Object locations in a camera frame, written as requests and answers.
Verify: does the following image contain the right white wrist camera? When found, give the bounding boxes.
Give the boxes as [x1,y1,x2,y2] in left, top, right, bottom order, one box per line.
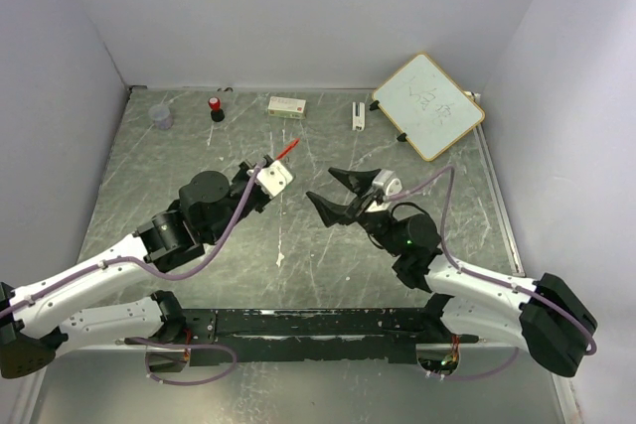
[372,169,402,204]

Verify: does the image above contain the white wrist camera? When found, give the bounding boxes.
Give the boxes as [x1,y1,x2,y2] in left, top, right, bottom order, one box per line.
[372,169,402,204]
[255,160,294,199]

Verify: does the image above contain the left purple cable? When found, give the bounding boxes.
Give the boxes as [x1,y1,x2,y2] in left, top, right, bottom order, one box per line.
[0,165,264,386]

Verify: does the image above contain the red handled metal keyring holder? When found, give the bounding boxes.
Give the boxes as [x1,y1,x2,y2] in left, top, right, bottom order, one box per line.
[275,138,300,161]

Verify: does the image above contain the clear plastic cup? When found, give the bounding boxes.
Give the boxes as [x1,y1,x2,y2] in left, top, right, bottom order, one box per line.
[148,104,174,130]

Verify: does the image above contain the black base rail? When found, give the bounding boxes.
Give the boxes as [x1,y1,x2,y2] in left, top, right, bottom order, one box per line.
[123,307,481,368]

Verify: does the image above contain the aluminium extrusion rail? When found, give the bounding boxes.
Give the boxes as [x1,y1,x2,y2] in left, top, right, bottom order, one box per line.
[471,307,561,347]

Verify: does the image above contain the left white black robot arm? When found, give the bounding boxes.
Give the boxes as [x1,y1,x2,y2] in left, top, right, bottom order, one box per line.
[1,157,293,379]

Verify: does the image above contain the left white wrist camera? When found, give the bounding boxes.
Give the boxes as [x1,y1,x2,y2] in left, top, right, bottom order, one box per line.
[255,160,294,199]

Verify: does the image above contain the purple cable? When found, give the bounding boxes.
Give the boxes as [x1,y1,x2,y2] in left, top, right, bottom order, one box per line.
[0,165,264,386]
[382,165,597,381]

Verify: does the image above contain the white green staple box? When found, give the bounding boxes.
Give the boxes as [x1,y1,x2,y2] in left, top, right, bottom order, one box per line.
[267,96,306,119]

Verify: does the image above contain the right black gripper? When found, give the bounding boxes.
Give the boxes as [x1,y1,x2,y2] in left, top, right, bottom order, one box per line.
[307,167,403,257]

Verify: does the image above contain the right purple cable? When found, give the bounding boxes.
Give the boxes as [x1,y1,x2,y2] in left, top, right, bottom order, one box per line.
[382,165,597,381]

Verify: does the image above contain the red black stamp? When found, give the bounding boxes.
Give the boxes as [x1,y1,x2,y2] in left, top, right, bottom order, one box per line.
[208,96,225,122]

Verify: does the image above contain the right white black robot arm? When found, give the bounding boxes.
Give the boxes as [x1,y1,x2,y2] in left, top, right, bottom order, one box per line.
[307,168,597,377]

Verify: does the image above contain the yellow framed whiteboard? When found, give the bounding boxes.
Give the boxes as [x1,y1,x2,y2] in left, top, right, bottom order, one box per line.
[372,53,486,162]

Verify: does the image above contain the white stapler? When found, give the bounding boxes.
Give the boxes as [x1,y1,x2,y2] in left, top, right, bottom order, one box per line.
[352,101,366,131]

